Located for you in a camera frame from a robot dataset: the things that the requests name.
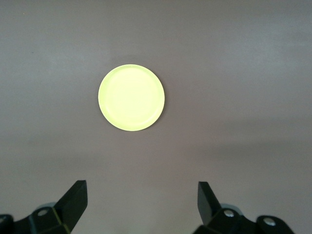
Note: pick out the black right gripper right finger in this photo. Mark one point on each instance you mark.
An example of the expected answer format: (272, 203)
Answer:
(209, 209)

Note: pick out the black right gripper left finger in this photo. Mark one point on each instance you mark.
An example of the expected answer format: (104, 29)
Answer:
(63, 214)

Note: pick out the yellow round plate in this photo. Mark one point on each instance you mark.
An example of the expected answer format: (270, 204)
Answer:
(131, 97)

